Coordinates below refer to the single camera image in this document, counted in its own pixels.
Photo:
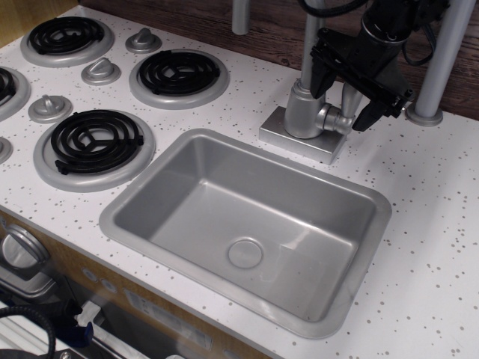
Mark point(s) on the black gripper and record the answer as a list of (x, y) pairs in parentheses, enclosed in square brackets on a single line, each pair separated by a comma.
[(367, 61)]

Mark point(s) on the silver faucet lever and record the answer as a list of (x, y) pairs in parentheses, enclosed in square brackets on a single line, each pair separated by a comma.
[(351, 99)]

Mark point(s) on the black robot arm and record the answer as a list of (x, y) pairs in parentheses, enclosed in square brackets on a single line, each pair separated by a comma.
[(419, 15)]

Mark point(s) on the silver faucet body with base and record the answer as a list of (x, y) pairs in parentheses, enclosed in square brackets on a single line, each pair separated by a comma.
[(307, 126)]

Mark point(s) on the grey right support pole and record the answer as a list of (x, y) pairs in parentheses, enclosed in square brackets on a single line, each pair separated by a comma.
[(425, 111)]

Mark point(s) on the grey support pole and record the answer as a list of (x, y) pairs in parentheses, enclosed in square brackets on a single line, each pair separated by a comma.
[(425, 111), (240, 17)]

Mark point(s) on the grey left support pole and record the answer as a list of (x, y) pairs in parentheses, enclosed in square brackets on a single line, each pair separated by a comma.
[(240, 17)]

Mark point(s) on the grey rectangular sink basin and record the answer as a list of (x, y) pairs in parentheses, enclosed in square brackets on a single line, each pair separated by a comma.
[(318, 233)]

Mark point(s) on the middle right stove burner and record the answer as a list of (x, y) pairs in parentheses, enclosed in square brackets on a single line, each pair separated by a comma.
[(178, 79)]

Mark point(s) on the round grey sink drain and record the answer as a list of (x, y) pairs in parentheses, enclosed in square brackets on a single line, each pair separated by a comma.
[(245, 253)]

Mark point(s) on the grey stove knob back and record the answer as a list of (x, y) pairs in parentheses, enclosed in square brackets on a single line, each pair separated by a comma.
[(143, 42)]

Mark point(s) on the grey stove knob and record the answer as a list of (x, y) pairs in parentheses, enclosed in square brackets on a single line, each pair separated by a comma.
[(143, 42), (101, 72), (50, 109)]

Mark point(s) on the grey stove knob middle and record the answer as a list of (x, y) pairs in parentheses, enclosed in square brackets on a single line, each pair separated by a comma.
[(101, 72)]

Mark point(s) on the front stove burner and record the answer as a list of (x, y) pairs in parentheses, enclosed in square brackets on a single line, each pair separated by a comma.
[(94, 150)]

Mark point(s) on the back left stove burner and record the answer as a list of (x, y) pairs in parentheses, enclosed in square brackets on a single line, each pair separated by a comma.
[(66, 41)]

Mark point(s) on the grey stove knob front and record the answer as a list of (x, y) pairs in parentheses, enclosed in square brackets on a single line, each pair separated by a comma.
[(50, 109)]

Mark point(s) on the oven door window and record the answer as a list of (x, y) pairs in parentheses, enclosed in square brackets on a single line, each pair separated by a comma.
[(127, 336)]

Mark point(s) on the left edge stove burner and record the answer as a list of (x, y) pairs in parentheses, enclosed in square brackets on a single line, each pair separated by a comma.
[(15, 92)]

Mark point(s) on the grey stove knob left edge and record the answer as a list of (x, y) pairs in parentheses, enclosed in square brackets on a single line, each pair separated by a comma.
[(6, 149)]

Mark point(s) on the silver oven dial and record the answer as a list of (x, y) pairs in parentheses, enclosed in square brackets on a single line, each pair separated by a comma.
[(22, 253)]

